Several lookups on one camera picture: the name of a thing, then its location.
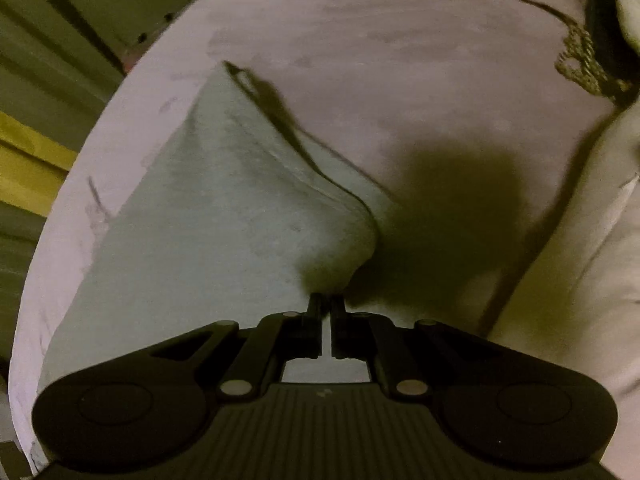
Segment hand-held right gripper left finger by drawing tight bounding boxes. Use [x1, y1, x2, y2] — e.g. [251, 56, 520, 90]
[150, 292, 324, 403]

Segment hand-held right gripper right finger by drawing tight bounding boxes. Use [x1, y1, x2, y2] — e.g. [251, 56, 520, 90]
[330, 292, 502, 403]

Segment grey pants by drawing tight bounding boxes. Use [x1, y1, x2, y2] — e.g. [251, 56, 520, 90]
[37, 60, 406, 396]

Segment pink bedsheet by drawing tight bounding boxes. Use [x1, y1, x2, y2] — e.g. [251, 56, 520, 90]
[7, 0, 640, 466]

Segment cream fabric pile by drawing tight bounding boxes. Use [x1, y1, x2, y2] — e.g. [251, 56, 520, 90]
[487, 110, 640, 411]

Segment yellow wooden beam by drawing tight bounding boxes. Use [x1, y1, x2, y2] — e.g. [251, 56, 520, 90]
[0, 110, 80, 217]

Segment gold chain strap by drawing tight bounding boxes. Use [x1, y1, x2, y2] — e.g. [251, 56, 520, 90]
[554, 24, 615, 96]

